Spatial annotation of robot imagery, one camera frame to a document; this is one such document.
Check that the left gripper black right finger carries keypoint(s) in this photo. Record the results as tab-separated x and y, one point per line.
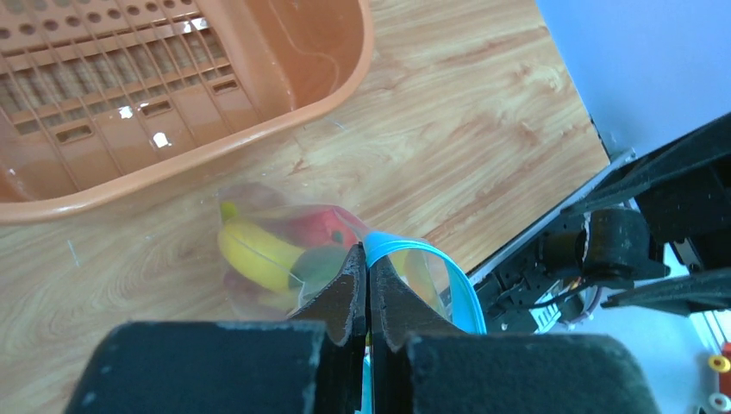
514	377

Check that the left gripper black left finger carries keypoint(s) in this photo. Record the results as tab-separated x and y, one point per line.
312	362

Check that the clear zip top bag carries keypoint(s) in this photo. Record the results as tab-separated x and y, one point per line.
428	272

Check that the yellow toy banana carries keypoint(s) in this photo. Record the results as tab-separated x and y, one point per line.
255	253

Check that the red toy tomato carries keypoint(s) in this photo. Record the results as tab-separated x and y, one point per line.
317	226

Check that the orange plastic basket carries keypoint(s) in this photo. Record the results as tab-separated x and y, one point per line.
103	100

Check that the orange green toy mango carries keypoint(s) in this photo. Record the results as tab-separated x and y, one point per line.
315	268

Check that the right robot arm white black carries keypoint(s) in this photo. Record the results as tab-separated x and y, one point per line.
683	193

